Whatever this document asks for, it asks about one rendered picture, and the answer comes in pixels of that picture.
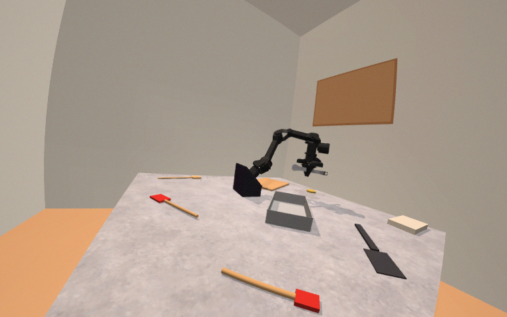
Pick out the cream flat rectangular board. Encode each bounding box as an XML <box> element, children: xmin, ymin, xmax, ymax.
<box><xmin>387</xmin><ymin>215</ymin><xmax>428</xmax><ymax>235</ymax></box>

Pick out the light wooden board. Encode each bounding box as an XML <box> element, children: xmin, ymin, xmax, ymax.
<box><xmin>257</xmin><ymin>178</ymin><xmax>289</xmax><ymax>191</ymax></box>

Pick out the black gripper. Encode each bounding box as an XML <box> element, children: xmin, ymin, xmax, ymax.
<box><xmin>297</xmin><ymin>151</ymin><xmax>323</xmax><ymax>176</ymax></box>

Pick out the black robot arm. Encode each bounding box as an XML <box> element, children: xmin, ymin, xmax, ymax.
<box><xmin>250</xmin><ymin>129</ymin><xmax>330</xmax><ymax>177</ymax></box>

